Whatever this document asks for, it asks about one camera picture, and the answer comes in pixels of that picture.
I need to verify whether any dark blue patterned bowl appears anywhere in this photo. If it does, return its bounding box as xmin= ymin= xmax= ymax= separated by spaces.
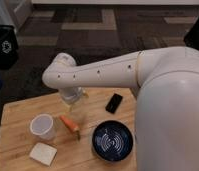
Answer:
xmin=92 ymin=120 xmax=133 ymax=162

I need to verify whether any orange pepper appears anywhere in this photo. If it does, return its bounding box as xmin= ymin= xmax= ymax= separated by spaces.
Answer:
xmin=60 ymin=115 xmax=80 ymax=139

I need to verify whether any black recycling bin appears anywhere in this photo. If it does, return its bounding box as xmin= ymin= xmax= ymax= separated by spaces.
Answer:
xmin=0 ymin=25 xmax=18 ymax=70

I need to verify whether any black smartphone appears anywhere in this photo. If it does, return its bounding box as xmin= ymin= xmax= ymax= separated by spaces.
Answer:
xmin=105 ymin=93 xmax=123 ymax=114

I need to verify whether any translucent white plastic cup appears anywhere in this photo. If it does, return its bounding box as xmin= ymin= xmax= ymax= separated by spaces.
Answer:
xmin=30 ymin=114 xmax=56 ymax=140

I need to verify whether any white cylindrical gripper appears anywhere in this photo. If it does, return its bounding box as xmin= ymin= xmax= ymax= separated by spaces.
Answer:
xmin=59 ymin=87 xmax=89 ymax=112

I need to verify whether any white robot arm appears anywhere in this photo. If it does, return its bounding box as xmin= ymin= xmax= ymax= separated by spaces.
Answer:
xmin=42 ymin=46 xmax=199 ymax=171

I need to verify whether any white sponge block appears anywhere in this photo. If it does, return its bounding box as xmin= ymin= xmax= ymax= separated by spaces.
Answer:
xmin=29 ymin=143 xmax=57 ymax=166

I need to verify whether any black office chair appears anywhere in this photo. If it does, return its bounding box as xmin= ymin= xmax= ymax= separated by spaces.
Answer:
xmin=183 ymin=6 xmax=199 ymax=54

